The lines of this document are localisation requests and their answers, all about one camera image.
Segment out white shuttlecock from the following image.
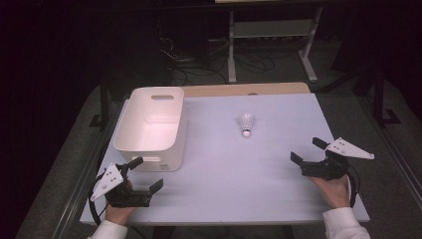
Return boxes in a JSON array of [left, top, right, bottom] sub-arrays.
[[238, 112, 256, 138]]

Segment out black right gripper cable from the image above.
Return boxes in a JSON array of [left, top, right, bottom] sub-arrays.
[[346, 164, 361, 209]]

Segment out black floor cables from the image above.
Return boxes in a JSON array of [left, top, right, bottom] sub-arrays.
[[158, 36, 277, 86]]

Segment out person's left hand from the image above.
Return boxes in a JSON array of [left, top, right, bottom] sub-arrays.
[[105, 178, 137, 227]]

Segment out black metal stand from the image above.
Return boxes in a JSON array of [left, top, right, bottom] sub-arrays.
[[372, 66, 402, 126], [89, 74, 112, 129]]

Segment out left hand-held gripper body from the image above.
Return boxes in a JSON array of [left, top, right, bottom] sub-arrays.
[[90, 162, 154, 209]]

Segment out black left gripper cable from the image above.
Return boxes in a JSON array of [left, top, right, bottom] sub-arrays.
[[88, 172, 110, 227]]

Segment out white plastic storage bin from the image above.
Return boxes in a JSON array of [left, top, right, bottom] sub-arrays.
[[112, 87, 189, 173]]

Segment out white metal desk frame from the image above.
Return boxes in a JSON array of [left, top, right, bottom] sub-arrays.
[[227, 6, 324, 84]]

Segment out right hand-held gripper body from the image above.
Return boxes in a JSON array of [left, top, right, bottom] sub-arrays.
[[300, 136, 375, 181]]

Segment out person's right hand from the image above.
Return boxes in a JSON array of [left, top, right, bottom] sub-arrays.
[[308, 174, 352, 209]]

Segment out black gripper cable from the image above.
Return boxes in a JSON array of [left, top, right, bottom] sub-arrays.
[[88, 172, 110, 227], [346, 164, 361, 209]]

